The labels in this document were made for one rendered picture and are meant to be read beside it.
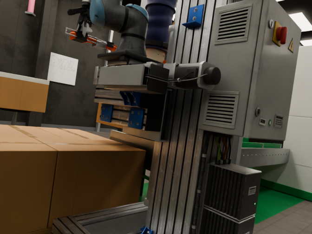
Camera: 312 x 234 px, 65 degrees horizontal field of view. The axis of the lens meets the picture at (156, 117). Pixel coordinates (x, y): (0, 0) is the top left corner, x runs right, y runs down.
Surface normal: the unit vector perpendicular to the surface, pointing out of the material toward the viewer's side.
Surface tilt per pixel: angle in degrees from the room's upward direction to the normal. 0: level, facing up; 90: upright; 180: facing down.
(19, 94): 90
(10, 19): 90
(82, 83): 90
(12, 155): 90
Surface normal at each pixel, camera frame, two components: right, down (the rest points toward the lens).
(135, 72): -0.72, -0.10
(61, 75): 0.69, 0.11
